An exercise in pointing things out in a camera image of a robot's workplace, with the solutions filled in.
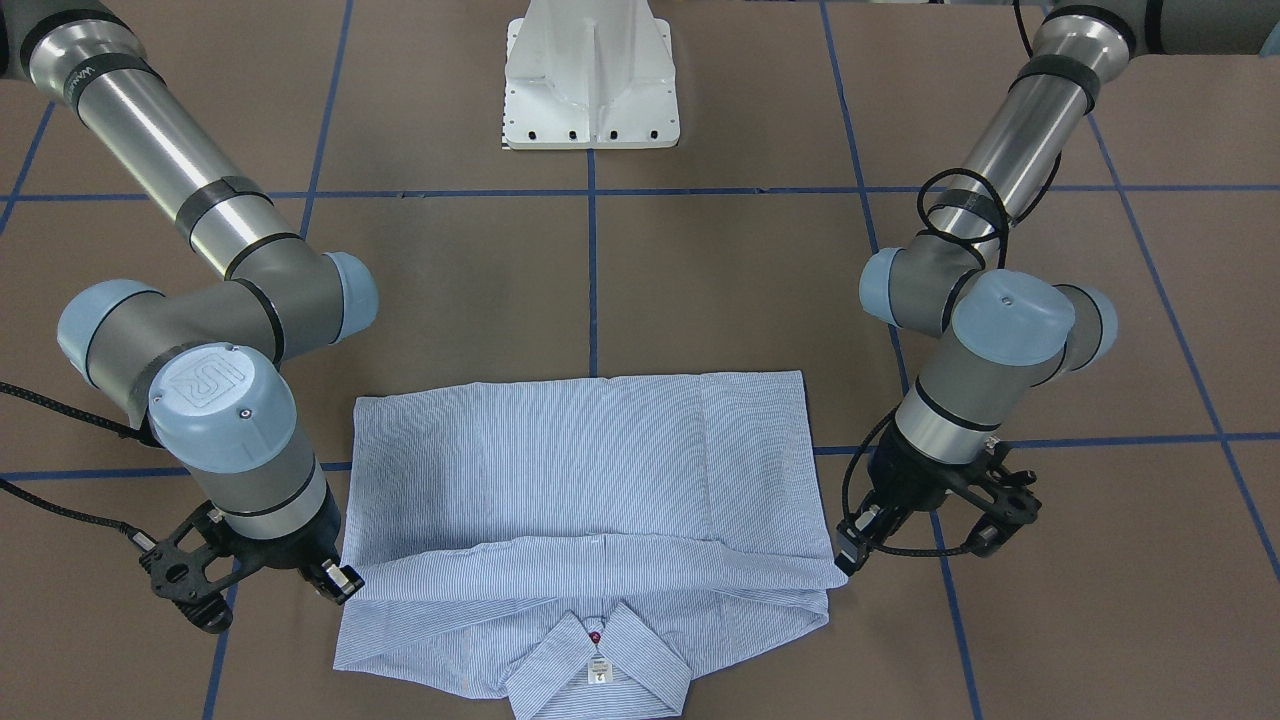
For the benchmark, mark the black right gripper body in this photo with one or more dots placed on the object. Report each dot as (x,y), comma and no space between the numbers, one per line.
(303,548)

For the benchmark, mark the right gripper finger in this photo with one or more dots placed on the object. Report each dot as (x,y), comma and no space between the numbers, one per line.
(337,583)

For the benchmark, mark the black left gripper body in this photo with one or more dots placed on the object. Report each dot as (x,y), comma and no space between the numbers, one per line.
(908,485)

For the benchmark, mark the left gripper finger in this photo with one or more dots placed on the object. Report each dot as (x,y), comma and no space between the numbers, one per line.
(856,541)

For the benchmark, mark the blue striped button-up shirt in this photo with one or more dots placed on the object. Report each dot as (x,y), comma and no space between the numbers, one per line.
(583,549)

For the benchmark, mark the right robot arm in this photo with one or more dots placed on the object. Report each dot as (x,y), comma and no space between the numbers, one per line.
(198,374)

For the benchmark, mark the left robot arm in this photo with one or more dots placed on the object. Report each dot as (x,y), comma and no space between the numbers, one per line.
(1003,332)

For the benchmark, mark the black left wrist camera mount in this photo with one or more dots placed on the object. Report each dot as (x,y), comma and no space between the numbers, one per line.
(1003,497)

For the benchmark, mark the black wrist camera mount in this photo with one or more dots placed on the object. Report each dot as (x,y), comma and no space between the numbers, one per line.
(1003,497)
(177,567)

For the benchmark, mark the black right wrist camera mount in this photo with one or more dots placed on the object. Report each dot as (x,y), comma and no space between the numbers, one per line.
(177,567)

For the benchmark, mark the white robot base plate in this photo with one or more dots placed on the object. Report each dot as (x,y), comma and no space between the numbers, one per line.
(586,75)

